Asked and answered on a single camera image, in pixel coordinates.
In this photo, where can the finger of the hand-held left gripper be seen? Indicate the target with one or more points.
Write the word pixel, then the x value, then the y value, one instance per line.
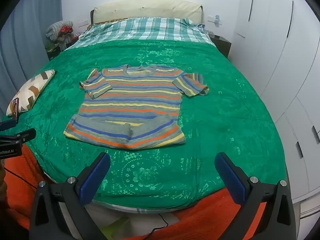
pixel 8 125
pixel 22 135

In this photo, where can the dark nightstand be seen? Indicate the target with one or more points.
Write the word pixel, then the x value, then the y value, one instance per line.
pixel 222 46

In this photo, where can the grey knitted cloth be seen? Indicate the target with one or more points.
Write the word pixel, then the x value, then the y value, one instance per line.
pixel 53 30

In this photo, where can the green white plaid bedsheet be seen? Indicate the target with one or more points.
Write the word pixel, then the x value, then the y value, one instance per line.
pixel 150 28

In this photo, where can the cream padded headboard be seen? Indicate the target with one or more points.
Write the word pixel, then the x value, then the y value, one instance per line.
pixel 150 8

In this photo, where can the clutter pile with knit hat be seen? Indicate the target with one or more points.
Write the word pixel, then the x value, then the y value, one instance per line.
pixel 56 48

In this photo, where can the white wardrobe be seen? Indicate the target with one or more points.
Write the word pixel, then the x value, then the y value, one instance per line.
pixel 275 42

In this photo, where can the black smartphone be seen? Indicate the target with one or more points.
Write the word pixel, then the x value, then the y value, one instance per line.
pixel 15 108

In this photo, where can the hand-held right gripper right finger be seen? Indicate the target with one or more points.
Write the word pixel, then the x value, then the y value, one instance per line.
pixel 230 177

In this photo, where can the striped knit t-shirt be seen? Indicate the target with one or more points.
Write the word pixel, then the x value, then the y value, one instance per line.
pixel 132 97

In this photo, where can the green floral blanket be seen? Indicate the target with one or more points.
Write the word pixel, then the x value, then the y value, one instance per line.
pixel 220 120

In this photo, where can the blue-grey curtain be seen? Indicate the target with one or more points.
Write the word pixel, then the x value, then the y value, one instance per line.
pixel 25 42

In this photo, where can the white wall socket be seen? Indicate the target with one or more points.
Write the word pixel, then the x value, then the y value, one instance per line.
pixel 83 23

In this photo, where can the brown white patterned pillow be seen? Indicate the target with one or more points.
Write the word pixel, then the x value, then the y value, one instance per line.
pixel 32 90

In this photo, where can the orange rug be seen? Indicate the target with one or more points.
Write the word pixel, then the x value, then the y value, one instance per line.
pixel 205 220

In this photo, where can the wall socket with blue plug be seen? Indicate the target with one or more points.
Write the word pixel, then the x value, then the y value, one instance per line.
pixel 215 20

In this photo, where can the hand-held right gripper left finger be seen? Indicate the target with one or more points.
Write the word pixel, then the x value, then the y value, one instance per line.
pixel 96 177

